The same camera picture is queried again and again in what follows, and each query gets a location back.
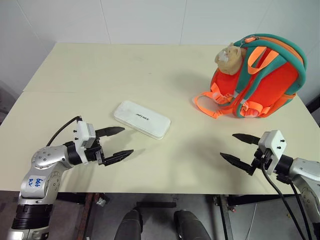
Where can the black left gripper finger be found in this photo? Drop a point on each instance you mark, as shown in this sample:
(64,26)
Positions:
(111,131)
(117,157)

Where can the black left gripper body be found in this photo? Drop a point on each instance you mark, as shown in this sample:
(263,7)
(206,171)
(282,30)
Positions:
(98,155)

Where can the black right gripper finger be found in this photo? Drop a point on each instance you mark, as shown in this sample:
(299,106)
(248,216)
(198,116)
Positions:
(247,139)
(237,161)

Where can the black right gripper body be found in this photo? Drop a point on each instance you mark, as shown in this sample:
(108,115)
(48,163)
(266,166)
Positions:
(262,160)

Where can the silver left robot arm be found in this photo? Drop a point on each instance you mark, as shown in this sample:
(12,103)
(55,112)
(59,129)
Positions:
(37,172)

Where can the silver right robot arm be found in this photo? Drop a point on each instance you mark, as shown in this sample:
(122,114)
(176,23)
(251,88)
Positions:
(303,170)

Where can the white rectangular case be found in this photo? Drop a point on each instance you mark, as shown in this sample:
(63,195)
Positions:
(142,120)

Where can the orange and green backpack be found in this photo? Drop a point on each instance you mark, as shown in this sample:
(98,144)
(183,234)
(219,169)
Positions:
(270,82)

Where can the grey metal table leg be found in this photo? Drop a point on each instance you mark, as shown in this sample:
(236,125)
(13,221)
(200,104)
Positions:
(225,217)

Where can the black metal crossbar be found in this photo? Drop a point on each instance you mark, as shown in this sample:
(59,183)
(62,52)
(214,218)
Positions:
(156,204)

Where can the dark rounded shape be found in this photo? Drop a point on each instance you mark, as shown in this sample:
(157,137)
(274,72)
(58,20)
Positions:
(128,226)
(191,226)

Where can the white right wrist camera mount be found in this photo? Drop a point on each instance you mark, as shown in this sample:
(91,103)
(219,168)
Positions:
(273,145)

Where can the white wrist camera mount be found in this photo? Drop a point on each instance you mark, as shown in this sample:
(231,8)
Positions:
(273,145)
(83,136)

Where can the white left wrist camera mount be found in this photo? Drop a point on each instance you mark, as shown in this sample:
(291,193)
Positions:
(83,136)

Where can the small white bracket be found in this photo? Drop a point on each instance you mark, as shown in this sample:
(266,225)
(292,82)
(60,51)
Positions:
(100,201)

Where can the rusty brown frame beam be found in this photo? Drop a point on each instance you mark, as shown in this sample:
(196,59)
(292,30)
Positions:
(86,217)

